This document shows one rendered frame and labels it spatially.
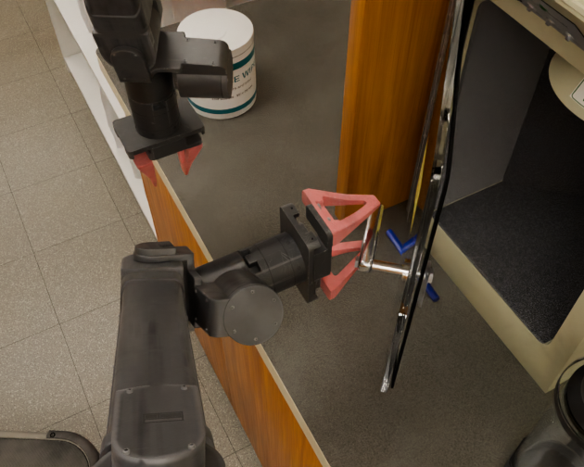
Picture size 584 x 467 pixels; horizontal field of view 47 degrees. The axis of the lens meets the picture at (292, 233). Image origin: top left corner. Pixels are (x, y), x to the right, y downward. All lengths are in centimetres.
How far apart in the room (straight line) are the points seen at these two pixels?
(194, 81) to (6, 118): 213
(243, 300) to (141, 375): 19
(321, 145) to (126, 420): 92
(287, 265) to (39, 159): 204
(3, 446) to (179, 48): 121
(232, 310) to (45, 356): 156
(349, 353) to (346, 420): 10
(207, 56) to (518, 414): 59
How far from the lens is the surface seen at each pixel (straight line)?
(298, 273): 69
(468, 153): 95
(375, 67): 86
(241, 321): 60
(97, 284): 222
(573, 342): 87
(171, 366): 45
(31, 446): 174
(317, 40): 142
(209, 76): 78
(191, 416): 32
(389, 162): 101
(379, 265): 70
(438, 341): 97
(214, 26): 120
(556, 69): 77
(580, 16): 52
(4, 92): 300
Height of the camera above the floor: 177
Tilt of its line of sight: 52 degrees down
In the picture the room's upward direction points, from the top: straight up
